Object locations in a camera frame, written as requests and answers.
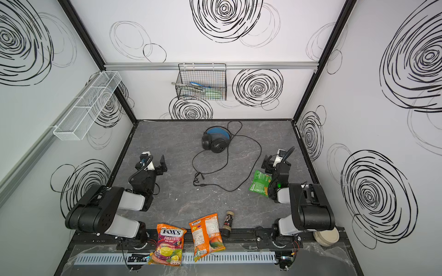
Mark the Fox's fruits candy bag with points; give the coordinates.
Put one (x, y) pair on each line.
(169, 249)

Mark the orange snack bag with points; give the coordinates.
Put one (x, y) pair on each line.
(206, 235)

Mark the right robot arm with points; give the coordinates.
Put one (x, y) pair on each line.
(310, 209)

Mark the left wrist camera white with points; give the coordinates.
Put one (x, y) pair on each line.
(146, 161)

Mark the black and blue headphones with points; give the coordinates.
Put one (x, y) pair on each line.
(216, 139)

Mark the blue item in basket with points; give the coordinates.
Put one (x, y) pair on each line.
(194, 84)

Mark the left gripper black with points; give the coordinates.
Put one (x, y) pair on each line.
(155, 169)

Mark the small dark spice bottle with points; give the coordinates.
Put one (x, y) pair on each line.
(227, 225)

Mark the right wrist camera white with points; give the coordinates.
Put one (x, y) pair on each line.
(279, 157)

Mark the aluminium wall rail left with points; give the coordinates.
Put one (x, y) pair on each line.
(21, 169)

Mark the green snack bag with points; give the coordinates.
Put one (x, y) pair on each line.
(260, 183)

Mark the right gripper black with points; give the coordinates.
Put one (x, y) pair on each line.
(276, 165)

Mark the green item in basket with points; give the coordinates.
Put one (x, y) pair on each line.
(209, 94)

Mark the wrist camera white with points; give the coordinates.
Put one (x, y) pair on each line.
(279, 157)
(146, 161)

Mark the aluminium wall rail back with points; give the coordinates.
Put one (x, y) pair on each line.
(311, 65)

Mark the aluminium wall rail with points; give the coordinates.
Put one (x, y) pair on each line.
(21, 169)
(311, 65)

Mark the black wire basket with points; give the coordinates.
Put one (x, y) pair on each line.
(215, 78)

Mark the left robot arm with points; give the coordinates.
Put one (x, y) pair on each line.
(96, 211)

